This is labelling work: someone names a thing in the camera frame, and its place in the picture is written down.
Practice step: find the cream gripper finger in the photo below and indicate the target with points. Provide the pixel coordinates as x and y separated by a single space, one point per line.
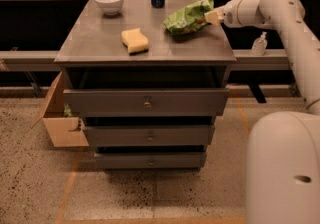
215 17

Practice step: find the green rice chip bag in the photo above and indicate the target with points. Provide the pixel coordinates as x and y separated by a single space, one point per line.
189 19

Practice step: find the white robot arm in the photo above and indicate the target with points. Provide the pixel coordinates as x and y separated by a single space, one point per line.
283 148

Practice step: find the yellow sponge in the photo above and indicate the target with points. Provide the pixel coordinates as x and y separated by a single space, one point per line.
134 40

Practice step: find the clear sanitizer bottle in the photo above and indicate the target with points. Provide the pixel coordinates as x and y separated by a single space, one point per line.
259 45

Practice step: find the grey drawer cabinet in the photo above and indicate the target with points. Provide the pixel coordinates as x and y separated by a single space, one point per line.
93 57

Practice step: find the white ceramic bowl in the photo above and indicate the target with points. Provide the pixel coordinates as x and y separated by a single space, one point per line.
110 7

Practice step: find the grey top drawer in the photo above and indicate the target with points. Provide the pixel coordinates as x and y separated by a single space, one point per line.
147 103

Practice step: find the grey drawer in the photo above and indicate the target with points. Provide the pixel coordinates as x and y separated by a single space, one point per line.
147 103
153 161
102 136

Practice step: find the grey middle drawer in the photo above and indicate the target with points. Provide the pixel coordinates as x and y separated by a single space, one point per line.
102 136

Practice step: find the grey bottom drawer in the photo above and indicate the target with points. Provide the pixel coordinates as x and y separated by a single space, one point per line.
153 161

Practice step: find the cardboard box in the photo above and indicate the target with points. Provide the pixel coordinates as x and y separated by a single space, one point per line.
64 129

